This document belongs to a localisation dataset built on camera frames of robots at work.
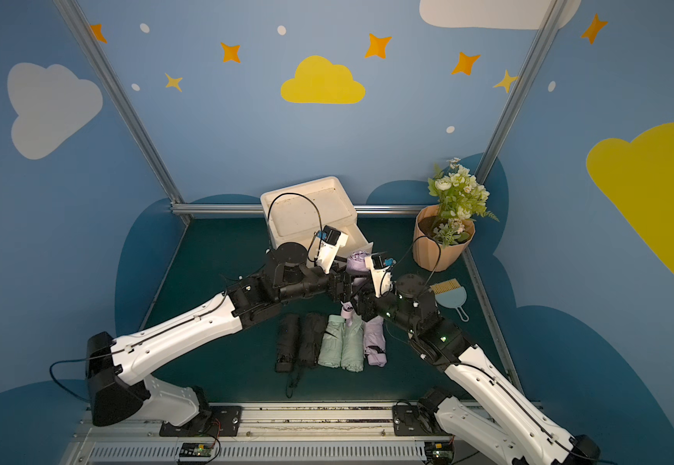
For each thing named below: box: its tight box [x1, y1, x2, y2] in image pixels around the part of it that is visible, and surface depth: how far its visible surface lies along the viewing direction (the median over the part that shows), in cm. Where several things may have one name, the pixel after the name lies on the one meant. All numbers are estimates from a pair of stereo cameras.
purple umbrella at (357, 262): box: [345, 250, 370, 272], surface depth 64 cm
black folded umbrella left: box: [275, 313, 301, 373], surface depth 87 cm
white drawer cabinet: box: [260, 176, 374, 261], surface depth 92 cm
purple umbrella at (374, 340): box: [363, 314, 388, 368], surface depth 86 cm
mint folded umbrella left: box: [317, 313, 346, 369], surface depth 86 cm
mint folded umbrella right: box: [340, 311, 365, 372], surface depth 86 cm
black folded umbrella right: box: [285, 312, 328, 400], surface depth 87 cm
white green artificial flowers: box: [428, 157, 500, 248], surface depth 92 cm
